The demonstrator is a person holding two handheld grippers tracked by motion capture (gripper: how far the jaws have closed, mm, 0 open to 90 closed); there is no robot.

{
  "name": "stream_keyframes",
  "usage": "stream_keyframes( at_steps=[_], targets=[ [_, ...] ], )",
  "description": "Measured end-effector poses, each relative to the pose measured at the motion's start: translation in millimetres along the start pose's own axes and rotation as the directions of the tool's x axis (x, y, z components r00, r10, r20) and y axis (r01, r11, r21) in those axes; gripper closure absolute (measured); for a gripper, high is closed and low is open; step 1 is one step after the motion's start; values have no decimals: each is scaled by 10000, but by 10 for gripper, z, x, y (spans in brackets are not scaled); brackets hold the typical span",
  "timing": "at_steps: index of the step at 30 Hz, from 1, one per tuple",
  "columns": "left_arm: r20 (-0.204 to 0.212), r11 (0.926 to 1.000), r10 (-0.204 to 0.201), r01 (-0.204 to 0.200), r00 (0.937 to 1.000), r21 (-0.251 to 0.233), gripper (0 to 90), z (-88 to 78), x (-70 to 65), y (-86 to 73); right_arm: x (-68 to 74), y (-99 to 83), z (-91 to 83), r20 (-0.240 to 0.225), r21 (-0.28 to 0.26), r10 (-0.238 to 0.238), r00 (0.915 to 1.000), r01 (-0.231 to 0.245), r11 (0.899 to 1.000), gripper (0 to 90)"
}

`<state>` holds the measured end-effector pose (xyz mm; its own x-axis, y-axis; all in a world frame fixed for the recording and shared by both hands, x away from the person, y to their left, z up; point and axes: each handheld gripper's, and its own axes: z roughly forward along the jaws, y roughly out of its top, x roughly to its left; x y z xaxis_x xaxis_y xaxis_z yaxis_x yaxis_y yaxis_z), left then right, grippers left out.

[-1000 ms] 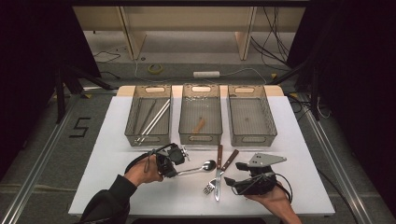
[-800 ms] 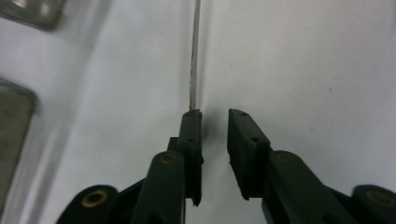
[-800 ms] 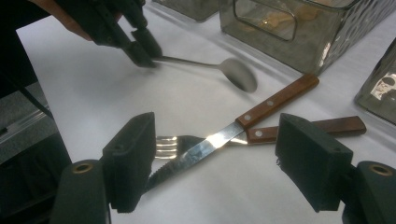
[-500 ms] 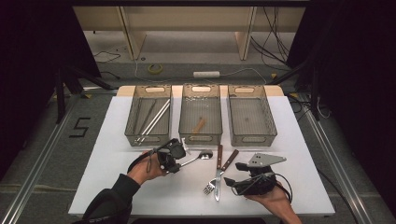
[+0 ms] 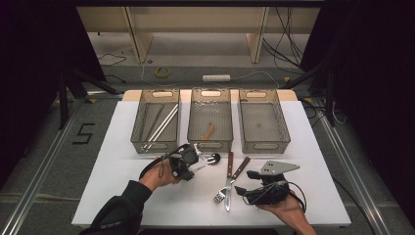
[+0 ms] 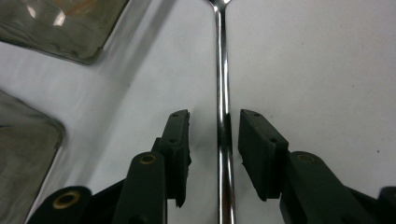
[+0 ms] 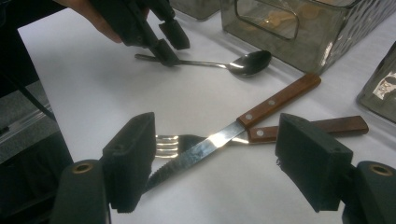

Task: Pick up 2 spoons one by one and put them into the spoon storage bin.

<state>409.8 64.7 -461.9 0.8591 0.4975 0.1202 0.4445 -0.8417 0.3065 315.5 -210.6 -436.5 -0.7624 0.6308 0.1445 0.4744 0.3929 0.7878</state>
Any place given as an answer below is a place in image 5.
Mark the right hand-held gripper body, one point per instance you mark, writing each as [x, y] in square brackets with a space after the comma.
[270, 192]

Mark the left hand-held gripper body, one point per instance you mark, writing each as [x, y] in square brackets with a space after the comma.
[184, 156]

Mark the white chopstick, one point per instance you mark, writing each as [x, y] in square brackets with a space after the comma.
[166, 127]
[163, 125]

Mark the silver metal chopstick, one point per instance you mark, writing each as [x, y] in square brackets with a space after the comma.
[153, 124]
[156, 120]

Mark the clear grey plastic bin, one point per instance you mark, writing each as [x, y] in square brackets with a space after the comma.
[210, 114]
[262, 125]
[153, 98]

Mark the person's left hand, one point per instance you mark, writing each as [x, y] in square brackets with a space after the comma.
[160, 174]

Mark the person's right hand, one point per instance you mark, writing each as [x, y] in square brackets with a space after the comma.
[293, 213]

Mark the white table board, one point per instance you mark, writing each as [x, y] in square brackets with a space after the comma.
[182, 209]

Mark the white power strip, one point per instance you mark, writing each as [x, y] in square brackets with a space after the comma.
[216, 78]

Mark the yellow tape roll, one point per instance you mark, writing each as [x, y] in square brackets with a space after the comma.
[156, 72]

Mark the black tripod stand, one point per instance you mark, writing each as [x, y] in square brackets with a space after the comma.
[330, 98]
[62, 98]

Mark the beige wooden shelf unit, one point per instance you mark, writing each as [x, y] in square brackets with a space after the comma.
[195, 19]

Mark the black curtain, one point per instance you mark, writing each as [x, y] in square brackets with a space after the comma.
[29, 65]
[375, 81]

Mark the aluminium floor rail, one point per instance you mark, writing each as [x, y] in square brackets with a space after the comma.
[32, 186]
[359, 186]

